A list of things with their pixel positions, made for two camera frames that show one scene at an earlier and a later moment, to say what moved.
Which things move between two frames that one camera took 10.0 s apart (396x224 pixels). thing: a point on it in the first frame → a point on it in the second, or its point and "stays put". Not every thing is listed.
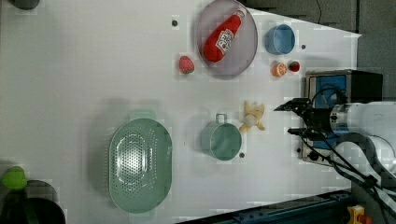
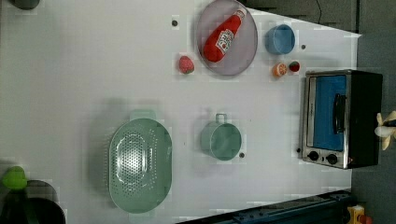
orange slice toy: [279, 69] stays put
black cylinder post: [26, 5] stays put
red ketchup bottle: [221, 37] stays put
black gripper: [318, 119] → [389, 123]
